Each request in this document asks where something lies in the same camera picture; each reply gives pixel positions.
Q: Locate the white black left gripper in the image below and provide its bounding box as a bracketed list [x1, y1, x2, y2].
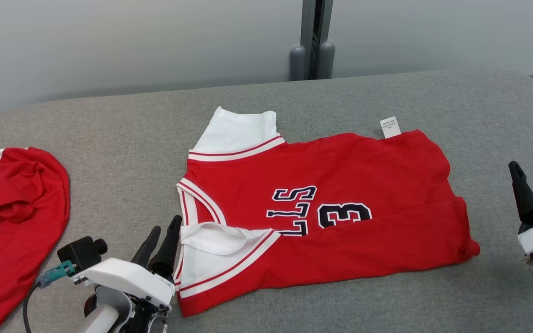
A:
[71, 215, 183, 308]

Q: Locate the red shorts white side stripe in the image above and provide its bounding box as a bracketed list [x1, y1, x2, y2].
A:
[0, 147, 71, 329]

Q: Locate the red white numbered jersey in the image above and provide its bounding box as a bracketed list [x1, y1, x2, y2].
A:
[173, 106, 481, 319]

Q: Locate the black cable teal connector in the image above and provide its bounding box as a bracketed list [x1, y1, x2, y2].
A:
[23, 260, 76, 333]

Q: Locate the grey rounded post foot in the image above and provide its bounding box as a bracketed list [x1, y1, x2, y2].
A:
[289, 45, 306, 82]
[318, 42, 336, 80]

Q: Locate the grey metal wall post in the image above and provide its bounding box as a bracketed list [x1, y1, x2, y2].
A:
[300, 0, 334, 80]

